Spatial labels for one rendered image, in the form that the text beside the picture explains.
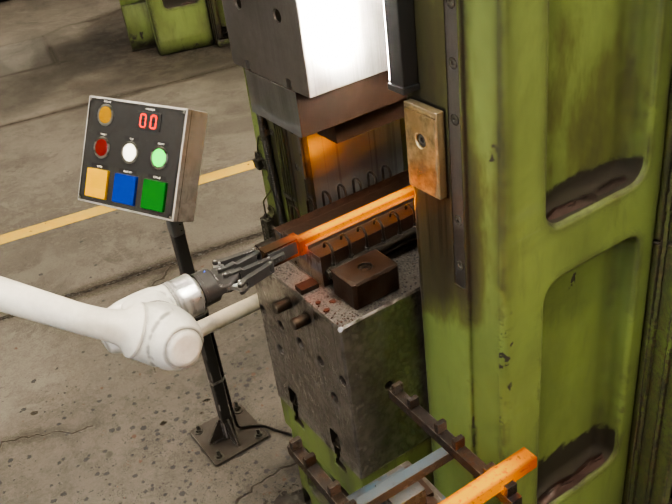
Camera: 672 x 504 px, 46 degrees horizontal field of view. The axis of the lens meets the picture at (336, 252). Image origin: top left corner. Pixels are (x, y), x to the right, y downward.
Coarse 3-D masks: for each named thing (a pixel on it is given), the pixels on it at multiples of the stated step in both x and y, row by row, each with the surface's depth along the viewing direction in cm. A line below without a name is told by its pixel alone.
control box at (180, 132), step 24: (96, 96) 209; (96, 120) 209; (120, 120) 205; (168, 120) 197; (192, 120) 196; (120, 144) 205; (144, 144) 201; (168, 144) 197; (192, 144) 198; (96, 168) 209; (120, 168) 205; (144, 168) 201; (168, 168) 197; (192, 168) 199; (168, 192) 197; (192, 192) 201; (168, 216) 198; (192, 216) 203
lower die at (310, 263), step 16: (400, 176) 199; (368, 192) 194; (384, 192) 191; (320, 208) 190; (336, 208) 187; (352, 208) 186; (384, 208) 182; (400, 208) 183; (288, 224) 185; (304, 224) 182; (320, 224) 182; (352, 224) 178; (368, 224) 179; (384, 224) 178; (320, 240) 174; (336, 240) 175; (352, 240) 174; (368, 240) 176; (416, 240) 184; (304, 256) 176; (320, 256) 170; (336, 256) 172; (320, 272) 172
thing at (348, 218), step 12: (396, 192) 186; (408, 192) 186; (372, 204) 183; (384, 204) 182; (348, 216) 180; (360, 216) 180; (324, 228) 176; (336, 228) 177; (288, 240) 172; (300, 240) 172; (312, 240) 174; (264, 252) 169; (300, 252) 173; (276, 264) 172
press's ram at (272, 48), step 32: (224, 0) 159; (256, 0) 148; (288, 0) 138; (320, 0) 139; (352, 0) 143; (256, 32) 153; (288, 32) 143; (320, 32) 142; (352, 32) 145; (384, 32) 150; (256, 64) 159; (288, 64) 147; (320, 64) 144; (352, 64) 148; (384, 64) 153
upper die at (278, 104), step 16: (256, 80) 161; (368, 80) 158; (384, 80) 160; (256, 96) 164; (272, 96) 158; (288, 96) 152; (304, 96) 151; (320, 96) 153; (336, 96) 155; (352, 96) 158; (368, 96) 160; (384, 96) 162; (400, 96) 165; (256, 112) 168; (272, 112) 161; (288, 112) 155; (304, 112) 152; (320, 112) 155; (336, 112) 157; (352, 112) 159; (368, 112) 161; (288, 128) 158; (304, 128) 154; (320, 128) 156
